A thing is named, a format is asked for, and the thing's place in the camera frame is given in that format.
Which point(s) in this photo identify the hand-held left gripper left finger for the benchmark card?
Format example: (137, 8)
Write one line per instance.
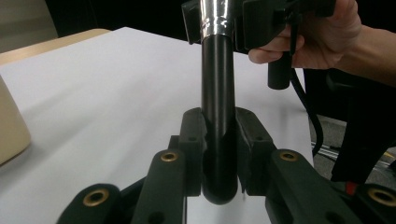
(191, 146)

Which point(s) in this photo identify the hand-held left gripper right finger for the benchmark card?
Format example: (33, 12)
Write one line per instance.
(253, 149)

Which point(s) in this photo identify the large black makeup brush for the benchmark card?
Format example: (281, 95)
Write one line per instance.
(218, 102)

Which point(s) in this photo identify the beige square cup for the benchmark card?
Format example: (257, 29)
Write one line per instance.
(11, 124)

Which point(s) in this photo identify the white table mat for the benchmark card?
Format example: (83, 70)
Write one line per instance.
(109, 102)

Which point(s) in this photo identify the aluminium floor rail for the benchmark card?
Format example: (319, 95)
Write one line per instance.
(327, 151)

